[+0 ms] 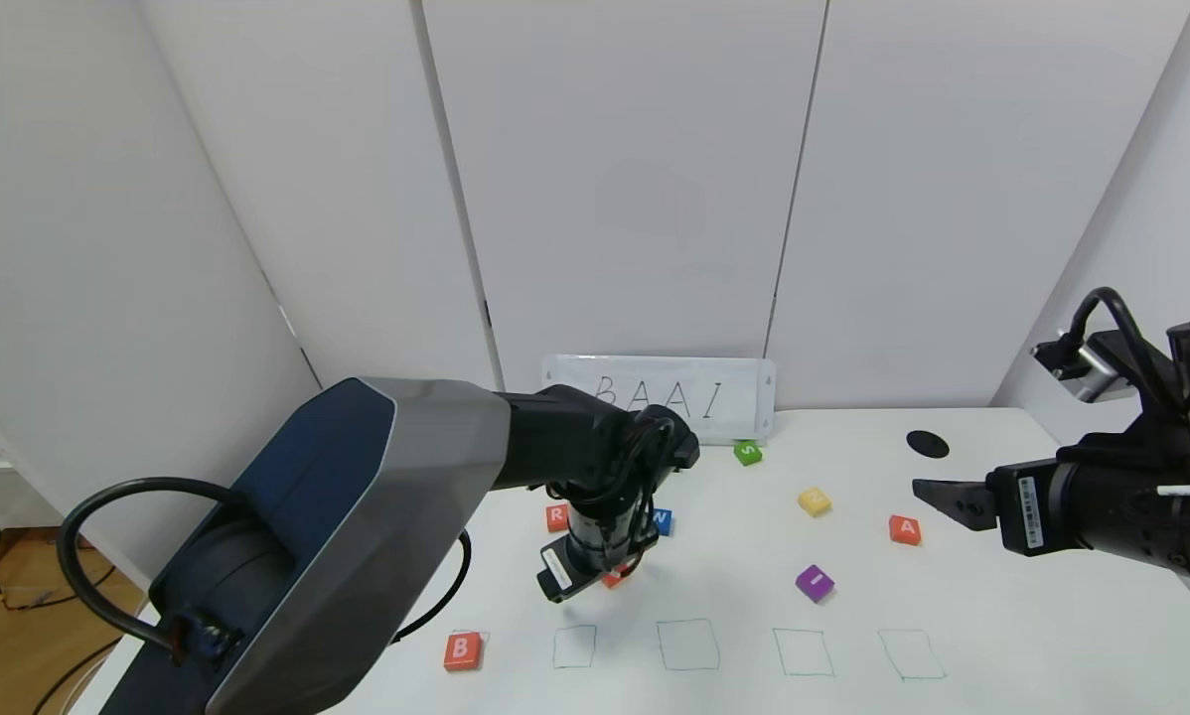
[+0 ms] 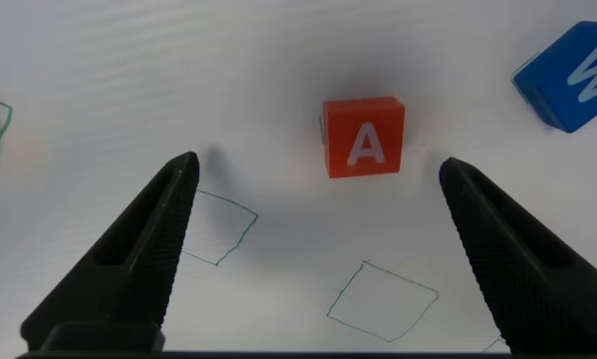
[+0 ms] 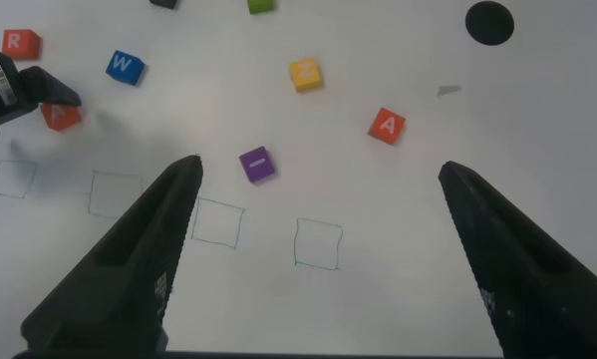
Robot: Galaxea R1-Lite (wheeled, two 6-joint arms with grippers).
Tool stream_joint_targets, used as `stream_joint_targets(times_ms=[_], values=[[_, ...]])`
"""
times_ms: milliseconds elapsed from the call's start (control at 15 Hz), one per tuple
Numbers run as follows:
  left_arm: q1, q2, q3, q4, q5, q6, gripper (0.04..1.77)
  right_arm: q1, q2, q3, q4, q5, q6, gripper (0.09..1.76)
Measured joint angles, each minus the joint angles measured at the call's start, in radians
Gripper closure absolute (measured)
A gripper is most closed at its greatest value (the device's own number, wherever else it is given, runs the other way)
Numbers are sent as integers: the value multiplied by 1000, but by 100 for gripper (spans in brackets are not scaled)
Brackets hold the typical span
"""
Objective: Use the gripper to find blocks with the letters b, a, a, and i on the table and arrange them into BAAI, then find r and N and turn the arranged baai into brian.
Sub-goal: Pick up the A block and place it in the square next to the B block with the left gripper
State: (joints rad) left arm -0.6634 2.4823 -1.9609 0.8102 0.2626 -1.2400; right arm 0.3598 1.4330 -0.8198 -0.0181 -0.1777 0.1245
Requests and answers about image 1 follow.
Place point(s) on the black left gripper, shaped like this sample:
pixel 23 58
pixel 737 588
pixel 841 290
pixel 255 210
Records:
pixel 561 571

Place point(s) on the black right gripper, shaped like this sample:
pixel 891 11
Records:
pixel 1028 511

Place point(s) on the orange block letter A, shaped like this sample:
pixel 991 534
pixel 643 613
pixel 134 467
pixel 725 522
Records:
pixel 613 579
pixel 905 530

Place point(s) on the orange block letter B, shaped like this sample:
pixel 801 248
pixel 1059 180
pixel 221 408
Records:
pixel 463 650

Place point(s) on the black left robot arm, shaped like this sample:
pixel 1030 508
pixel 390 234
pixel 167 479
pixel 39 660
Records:
pixel 357 516

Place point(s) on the white BAAI sign board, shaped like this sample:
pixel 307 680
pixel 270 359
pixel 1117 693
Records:
pixel 744 397

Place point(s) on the black round table grommet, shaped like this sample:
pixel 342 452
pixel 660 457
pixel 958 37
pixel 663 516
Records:
pixel 928 444

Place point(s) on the orange block letter R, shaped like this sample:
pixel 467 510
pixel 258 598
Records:
pixel 556 516

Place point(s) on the blue block letter W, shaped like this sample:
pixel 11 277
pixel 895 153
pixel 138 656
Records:
pixel 664 520

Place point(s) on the yellow letter block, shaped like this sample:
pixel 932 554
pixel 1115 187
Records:
pixel 815 501

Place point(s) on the purple block letter I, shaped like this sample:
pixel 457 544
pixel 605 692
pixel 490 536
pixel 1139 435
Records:
pixel 815 583

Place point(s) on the green block letter S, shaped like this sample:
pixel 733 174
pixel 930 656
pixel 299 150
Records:
pixel 748 454

